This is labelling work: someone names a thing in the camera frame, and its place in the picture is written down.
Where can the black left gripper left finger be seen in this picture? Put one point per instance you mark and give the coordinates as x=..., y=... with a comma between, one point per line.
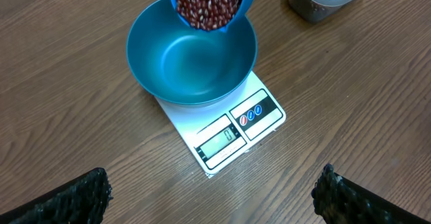
x=81, y=200

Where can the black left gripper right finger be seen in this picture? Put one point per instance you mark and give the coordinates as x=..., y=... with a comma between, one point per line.
x=339, y=200

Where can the white digital kitchen scale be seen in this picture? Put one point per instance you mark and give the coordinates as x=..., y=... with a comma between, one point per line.
x=218, y=133

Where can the blue plastic scoop cup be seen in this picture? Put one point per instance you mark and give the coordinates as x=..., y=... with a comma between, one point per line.
x=211, y=15

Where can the teal metal bowl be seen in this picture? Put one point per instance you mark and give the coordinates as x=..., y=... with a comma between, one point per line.
x=182, y=65

